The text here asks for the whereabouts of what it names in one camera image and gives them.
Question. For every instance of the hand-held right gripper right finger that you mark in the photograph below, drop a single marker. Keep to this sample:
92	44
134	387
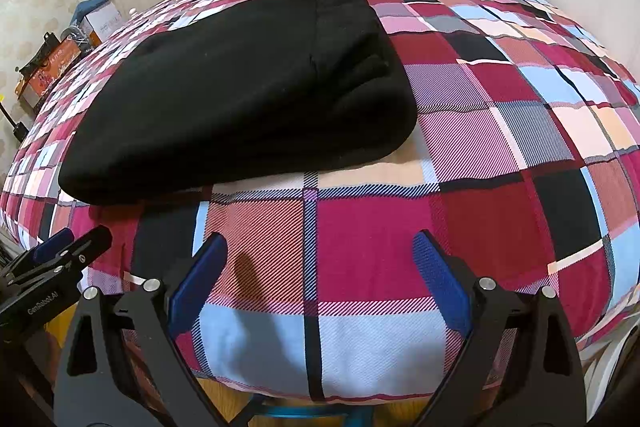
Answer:
440	282

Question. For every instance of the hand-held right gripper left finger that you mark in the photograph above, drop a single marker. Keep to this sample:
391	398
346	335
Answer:
200	282

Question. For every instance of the white box with blue lid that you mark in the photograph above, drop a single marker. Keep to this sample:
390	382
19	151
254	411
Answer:
100	19

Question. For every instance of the plaid blanket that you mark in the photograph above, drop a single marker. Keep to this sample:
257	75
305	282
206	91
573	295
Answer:
450	157

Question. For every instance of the black pants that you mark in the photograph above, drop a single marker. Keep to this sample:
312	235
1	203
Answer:
240	97

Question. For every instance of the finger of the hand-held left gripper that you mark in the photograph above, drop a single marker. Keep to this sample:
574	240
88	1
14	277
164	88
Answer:
50	244
75	252

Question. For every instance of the orange box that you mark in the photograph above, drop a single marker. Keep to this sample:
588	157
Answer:
50	69

